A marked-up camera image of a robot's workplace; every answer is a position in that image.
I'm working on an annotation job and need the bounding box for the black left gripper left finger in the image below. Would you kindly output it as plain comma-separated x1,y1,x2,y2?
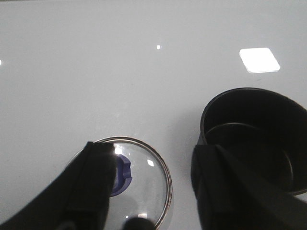
0,142,116,230

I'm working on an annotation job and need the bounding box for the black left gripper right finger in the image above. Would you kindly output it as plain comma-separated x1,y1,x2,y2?
191,145,307,230

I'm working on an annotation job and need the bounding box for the glass lid with blue knob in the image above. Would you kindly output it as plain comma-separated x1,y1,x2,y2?
67,136,173,230

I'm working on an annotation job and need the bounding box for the dark blue saucepan purple handle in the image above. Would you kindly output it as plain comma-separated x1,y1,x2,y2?
198,87,307,195

